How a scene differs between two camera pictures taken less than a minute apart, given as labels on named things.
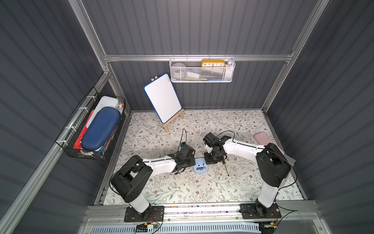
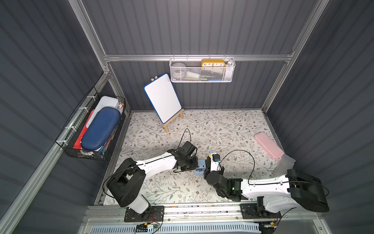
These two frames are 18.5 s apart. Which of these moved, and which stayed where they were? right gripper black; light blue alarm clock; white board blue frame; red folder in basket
Moved: right gripper black
Stayed: light blue alarm clock; white board blue frame; red folder in basket
